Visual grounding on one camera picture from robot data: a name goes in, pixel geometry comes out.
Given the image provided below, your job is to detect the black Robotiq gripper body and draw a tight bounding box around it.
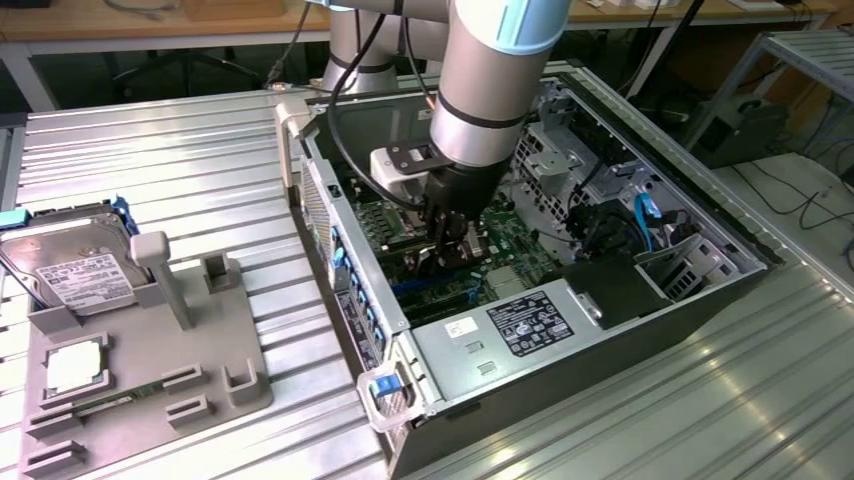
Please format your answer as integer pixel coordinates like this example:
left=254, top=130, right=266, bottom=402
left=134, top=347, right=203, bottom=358
left=422, top=159, right=510, bottom=222

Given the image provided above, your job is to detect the graphics card with metal bracket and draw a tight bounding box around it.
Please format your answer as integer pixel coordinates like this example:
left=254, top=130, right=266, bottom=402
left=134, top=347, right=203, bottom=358
left=397, top=227, right=493, bottom=281

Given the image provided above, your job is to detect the blue expansion slot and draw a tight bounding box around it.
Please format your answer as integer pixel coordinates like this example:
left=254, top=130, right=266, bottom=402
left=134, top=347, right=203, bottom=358
left=391, top=277, right=442, bottom=297

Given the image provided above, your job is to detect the black expansion slot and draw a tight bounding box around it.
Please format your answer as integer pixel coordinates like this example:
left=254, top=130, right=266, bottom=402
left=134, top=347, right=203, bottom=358
left=398, top=289, right=473, bottom=314
left=405, top=301, right=486, bottom=326

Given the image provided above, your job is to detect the green motherboard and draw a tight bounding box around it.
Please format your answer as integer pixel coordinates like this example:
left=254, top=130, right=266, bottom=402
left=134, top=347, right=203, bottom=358
left=346, top=189, right=576, bottom=326

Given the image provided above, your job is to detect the silver chipset heatsink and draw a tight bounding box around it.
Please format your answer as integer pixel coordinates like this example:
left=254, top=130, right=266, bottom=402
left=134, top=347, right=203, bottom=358
left=483, top=267, right=537, bottom=292

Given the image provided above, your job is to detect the silver perforated drive cage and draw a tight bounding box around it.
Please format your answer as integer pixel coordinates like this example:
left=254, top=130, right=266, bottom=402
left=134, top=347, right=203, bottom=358
left=511, top=82, right=606, bottom=251

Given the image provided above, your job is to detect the silver power supply unit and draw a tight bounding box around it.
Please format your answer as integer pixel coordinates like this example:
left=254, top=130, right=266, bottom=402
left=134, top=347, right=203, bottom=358
left=406, top=279, right=606, bottom=409

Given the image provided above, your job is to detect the black plastic fan shroud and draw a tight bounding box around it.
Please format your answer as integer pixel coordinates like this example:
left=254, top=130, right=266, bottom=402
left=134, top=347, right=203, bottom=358
left=538, top=254, right=674, bottom=332

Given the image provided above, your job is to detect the open black PC case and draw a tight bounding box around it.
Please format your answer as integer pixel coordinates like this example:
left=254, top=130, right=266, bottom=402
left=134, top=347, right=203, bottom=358
left=277, top=59, right=786, bottom=480

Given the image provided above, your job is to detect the metal disk bay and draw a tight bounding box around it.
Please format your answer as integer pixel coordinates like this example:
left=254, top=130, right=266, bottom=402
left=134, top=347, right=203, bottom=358
left=633, top=234, right=744, bottom=302

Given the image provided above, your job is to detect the black box on floor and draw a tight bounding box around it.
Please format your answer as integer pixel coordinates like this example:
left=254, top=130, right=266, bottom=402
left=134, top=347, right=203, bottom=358
left=706, top=98, right=790, bottom=170

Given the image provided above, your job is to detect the black chair base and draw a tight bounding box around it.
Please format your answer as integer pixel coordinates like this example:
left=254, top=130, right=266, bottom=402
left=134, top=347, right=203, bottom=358
left=110, top=47, right=266, bottom=101

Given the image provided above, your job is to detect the grey plastic parts rack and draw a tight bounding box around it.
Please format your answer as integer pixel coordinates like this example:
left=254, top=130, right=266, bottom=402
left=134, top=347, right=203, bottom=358
left=19, top=232, right=279, bottom=476

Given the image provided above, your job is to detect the hard disk in blue carrier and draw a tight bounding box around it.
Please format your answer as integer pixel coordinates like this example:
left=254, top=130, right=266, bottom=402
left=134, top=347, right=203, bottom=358
left=0, top=197, right=157, bottom=317

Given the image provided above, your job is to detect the green RAM stick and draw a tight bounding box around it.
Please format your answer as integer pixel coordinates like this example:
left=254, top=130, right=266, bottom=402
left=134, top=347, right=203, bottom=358
left=70, top=379, right=169, bottom=416

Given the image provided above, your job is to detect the silver CPU chip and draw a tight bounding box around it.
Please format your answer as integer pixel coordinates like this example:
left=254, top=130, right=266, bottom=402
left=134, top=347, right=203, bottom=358
left=44, top=344, right=107, bottom=392

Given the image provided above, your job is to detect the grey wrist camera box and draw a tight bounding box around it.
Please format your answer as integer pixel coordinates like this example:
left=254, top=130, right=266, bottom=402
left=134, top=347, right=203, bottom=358
left=370, top=142, right=450, bottom=204

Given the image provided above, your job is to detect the black power wire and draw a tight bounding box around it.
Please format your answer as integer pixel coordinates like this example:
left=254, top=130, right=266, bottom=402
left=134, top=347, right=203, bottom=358
left=565, top=199, right=646, bottom=261

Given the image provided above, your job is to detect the black camera cable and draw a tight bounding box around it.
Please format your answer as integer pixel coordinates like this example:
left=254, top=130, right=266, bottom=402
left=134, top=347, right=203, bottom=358
left=326, top=9, right=435, bottom=211

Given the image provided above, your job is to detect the blue data wire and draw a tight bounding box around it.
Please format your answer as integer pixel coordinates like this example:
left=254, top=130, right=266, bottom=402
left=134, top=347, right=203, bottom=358
left=632, top=192, right=664, bottom=255

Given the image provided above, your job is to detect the clear case handle blue latch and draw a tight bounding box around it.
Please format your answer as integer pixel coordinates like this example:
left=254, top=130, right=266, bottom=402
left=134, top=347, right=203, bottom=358
left=357, top=362, right=429, bottom=434

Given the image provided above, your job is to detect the black cable with metal plug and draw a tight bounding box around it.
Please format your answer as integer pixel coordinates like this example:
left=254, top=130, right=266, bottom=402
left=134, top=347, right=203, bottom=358
left=265, top=0, right=317, bottom=94

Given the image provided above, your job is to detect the metal slat table frame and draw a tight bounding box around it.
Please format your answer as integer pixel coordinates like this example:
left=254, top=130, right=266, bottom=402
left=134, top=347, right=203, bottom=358
left=680, top=27, right=854, bottom=151

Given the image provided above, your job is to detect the wooden desk with white frame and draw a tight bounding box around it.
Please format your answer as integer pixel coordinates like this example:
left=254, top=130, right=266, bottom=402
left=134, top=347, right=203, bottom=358
left=0, top=0, right=840, bottom=114

